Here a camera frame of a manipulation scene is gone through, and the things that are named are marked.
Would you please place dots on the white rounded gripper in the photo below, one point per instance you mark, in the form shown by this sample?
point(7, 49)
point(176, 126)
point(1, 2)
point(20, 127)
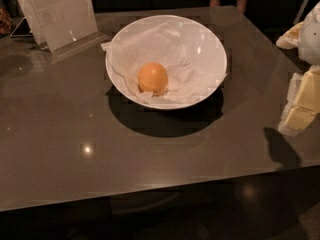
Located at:
point(310, 39)

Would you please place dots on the orange fruit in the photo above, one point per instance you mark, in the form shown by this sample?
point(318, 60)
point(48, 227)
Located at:
point(153, 77)

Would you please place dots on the white ceramic bowl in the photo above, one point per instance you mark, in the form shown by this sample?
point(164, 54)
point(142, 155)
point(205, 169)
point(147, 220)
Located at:
point(213, 55)

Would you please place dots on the white crumpled paper liner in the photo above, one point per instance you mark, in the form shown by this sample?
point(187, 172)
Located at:
point(173, 47)

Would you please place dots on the clear acrylic sign holder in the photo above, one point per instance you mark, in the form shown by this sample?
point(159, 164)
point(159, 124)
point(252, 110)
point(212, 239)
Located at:
point(62, 26)

